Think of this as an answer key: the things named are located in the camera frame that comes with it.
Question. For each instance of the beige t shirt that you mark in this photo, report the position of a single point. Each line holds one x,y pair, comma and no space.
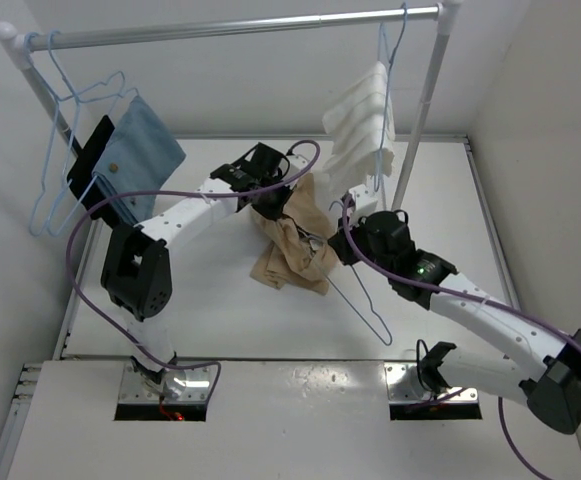
297,253

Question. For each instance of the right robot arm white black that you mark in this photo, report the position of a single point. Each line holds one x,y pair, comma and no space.
540,367

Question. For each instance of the white folded cloth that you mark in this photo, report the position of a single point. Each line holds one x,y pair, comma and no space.
353,123

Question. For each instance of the blue hanger with white cloth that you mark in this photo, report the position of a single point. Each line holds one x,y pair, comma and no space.
386,54

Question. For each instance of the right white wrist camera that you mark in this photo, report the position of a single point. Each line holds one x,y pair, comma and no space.
364,200

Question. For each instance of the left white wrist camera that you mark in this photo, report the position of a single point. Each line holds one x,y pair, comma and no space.
302,165

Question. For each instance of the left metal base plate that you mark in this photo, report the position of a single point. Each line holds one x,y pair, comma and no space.
186,387

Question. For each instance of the metal clothes rack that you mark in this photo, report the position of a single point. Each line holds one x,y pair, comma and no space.
19,48

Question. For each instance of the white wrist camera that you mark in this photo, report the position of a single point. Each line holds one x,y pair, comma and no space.
364,200
302,165

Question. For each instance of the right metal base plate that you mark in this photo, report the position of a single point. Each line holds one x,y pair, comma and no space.
403,387

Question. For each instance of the blue hanger holding denim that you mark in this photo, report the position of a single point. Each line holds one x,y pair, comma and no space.
65,111

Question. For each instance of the black cloth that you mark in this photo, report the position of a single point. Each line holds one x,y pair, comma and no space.
81,176

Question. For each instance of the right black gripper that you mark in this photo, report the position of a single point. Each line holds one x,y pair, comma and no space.
343,253

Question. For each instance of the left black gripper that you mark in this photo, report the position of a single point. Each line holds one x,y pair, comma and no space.
276,210

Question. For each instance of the blue denim cloth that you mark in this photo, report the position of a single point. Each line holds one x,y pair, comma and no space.
138,159

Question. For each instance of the metal base plate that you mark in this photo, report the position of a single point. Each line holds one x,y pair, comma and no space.
186,387
403,387

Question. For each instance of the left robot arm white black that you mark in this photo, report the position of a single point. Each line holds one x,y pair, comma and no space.
137,268

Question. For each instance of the empty blue hanger left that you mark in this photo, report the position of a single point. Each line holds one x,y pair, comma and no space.
45,150

